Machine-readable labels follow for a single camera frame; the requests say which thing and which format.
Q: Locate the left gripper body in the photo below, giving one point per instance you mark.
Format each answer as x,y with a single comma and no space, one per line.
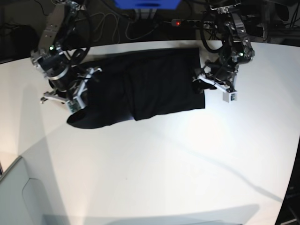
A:
220,75

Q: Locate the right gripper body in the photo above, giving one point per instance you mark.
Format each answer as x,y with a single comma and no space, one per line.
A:
67,78

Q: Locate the black T-shirt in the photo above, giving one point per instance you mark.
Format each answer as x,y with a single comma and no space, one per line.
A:
138,86

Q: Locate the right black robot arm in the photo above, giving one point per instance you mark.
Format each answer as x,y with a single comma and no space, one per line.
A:
59,25

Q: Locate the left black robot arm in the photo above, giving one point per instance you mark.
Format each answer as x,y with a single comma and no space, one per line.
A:
236,47

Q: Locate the grey power strip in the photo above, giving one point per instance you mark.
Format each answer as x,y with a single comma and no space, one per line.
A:
195,24

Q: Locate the blue box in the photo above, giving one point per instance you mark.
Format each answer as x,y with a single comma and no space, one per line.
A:
147,4

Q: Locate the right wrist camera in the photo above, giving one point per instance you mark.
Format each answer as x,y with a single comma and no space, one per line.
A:
75,105

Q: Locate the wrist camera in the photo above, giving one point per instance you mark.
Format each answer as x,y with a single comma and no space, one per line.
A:
75,105
229,96

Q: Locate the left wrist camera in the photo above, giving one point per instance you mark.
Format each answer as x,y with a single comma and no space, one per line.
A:
229,96

